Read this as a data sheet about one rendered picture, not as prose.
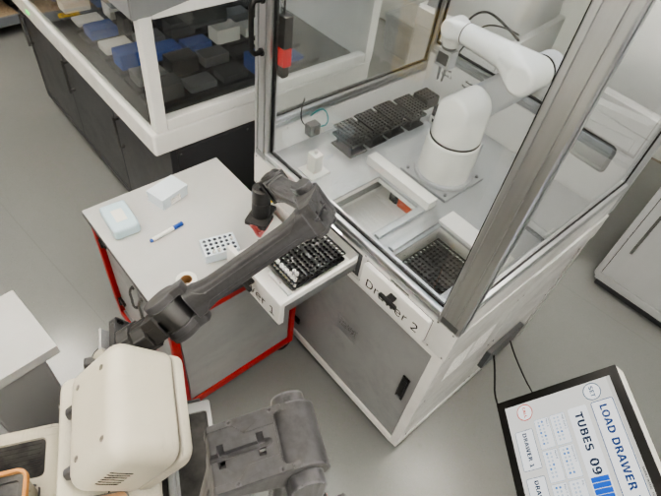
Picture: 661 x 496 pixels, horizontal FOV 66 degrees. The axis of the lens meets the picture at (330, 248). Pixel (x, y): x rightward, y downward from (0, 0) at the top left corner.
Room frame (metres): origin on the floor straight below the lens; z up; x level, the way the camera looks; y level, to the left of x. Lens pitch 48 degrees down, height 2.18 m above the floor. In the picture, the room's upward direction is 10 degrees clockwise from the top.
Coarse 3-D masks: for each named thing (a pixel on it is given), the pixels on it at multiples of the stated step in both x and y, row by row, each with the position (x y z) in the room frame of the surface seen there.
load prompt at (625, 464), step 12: (612, 396) 0.61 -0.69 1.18; (600, 408) 0.59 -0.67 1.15; (612, 408) 0.58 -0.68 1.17; (600, 420) 0.56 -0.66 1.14; (612, 420) 0.56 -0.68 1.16; (600, 432) 0.54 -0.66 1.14; (612, 432) 0.53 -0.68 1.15; (624, 432) 0.53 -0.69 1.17; (612, 444) 0.51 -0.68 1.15; (624, 444) 0.50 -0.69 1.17; (612, 456) 0.48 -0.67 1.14; (624, 456) 0.48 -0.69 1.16; (624, 468) 0.45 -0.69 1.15; (636, 468) 0.45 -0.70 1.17; (624, 480) 0.43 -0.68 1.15; (636, 480) 0.43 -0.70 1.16; (624, 492) 0.41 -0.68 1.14; (636, 492) 0.41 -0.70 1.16; (648, 492) 0.41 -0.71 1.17
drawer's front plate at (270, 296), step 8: (232, 248) 1.06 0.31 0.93; (232, 256) 1.04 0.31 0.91; (256, 280) 0.95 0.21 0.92; (264, 280) 0.95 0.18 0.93; (256, 288) 0.95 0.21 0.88; (264, 288) 0.92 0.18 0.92; (256, 296) 0.95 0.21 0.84; (264, 296) 0.92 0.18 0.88; (272, 296) 0.90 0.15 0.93; (264, 304) 0.92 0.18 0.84; (272, 304) 0.89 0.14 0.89; (280, 304) 0.87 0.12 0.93; (272, 312) 0.89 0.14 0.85; (280, 312) 0.87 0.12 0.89; (280, 320) 0.87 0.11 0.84
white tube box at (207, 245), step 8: (232, 232) 1.24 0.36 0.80; (200, 240) 1.18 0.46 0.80; (208, 240) 1.19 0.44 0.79; (216, 240) 1.19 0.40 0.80; (224, 240) 1.20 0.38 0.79; (232, 240) 1.20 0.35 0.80; (208, 248) 1.15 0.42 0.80; (216, 248) 1.15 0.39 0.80; (224, 248) 1.16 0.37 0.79; (208, 256) 1.11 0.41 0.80; (216, 256) 1.13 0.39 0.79; (224, 256) 1.14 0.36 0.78
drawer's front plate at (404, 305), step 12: (372, 276) 1.06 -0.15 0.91; (384, 276) 1.05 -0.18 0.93; (372, 288) 1.05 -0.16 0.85; (384, 288) 1.02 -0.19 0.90; (396, 288) 1.01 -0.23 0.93; (396, 300) 0.98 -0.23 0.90; (408, 300) 0.97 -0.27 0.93; (408, 312) 0.95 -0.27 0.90; (420, 312) 0.93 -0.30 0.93; (408, 324) 0.94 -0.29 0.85; (420, 324) 0.91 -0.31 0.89; (420, 336) 0.90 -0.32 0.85
